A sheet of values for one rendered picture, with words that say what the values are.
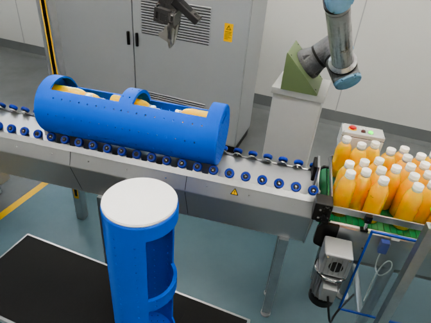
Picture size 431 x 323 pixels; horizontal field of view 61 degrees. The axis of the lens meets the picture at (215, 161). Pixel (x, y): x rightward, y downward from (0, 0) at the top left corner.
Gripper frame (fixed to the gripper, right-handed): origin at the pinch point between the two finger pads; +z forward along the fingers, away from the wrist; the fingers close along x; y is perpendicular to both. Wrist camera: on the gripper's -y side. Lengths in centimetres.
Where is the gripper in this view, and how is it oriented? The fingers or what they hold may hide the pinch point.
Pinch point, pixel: (172, 45)
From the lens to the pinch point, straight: 151.5
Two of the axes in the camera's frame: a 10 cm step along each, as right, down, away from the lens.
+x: -3.3, 5.7, -7.6
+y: -9.3, -3.5, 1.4
